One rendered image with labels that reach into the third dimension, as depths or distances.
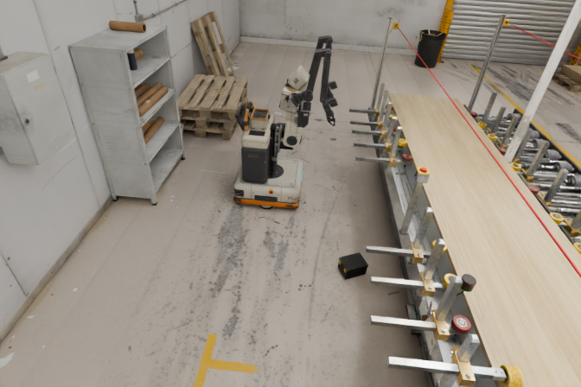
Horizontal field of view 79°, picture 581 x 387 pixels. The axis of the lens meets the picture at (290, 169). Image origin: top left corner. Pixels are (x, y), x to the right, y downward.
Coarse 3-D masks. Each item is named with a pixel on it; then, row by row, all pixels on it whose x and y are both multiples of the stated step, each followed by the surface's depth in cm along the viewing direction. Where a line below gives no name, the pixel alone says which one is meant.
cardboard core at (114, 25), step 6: (114, 24) 314; (120, 24) 313; (126, 24) 313; (132, 24) 313; (138, 24) 313; (144, 24) 317; (120, 30) 318; (126, 30) 317; (132, 30) 316; (138, 30) 315; (144, 30) 319
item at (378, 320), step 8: (376, 320) 170; (384, 320) 170; (392, 320) 170; (400, 320) 170; (408, 320) 171; (416, 320) 171; (408, 328) 170; (416, 328) 170; (424, 328) 169; (432, 328) 169; (448, 328) 168
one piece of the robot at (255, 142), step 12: (252, 132) 329; (264, 132) 330; (252, 144) 325; (264, 144) 324; (252, 156) 332; (264, 156) 331; (276, 156) 361; (252, 168) 340; (264, 168) 339; (276, 168) 369; (252, 180) 347; (264, 180) 346
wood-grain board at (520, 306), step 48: (432, 144) 310; (480, 144) 314; (432, 192) 252; (480, 192) 255; (528, 192) 258; (480, 240) 213; (528, 240) 216; (480, 288) 184; (528, 288) 186; (576, 288) 188; (480, 336) 162; (528, 336) 163; (576, 336) 164; (528, 384) 145; (576, 384) 146
